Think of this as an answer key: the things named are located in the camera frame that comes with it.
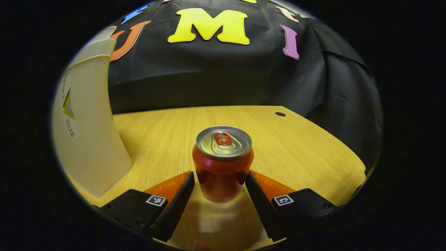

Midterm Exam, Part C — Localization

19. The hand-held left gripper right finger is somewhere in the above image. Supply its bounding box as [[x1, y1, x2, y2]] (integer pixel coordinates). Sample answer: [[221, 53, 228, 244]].
[[245, 170, 338, 243]]

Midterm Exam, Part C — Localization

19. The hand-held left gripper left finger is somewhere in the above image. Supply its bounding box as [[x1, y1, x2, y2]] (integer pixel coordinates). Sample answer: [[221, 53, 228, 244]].
[[92, 171, 195, 242]]

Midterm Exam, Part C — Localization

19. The red pop can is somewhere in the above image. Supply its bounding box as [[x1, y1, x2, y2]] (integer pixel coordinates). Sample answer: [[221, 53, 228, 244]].
[[192, 125, 255, 203]]

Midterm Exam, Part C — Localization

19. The black backdrop cloth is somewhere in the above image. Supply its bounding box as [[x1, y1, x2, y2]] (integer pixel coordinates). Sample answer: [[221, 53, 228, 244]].
[[105, 0, 384, 166]]

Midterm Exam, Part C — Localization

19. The white desktop garbage bin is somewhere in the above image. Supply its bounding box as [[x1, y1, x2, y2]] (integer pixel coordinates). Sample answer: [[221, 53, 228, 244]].
[[51, 26, 134, 199]]

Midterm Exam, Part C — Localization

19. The wooden desktop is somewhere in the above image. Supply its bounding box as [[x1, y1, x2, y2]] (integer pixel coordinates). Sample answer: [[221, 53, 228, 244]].
[[66, 105, 367, 251]]

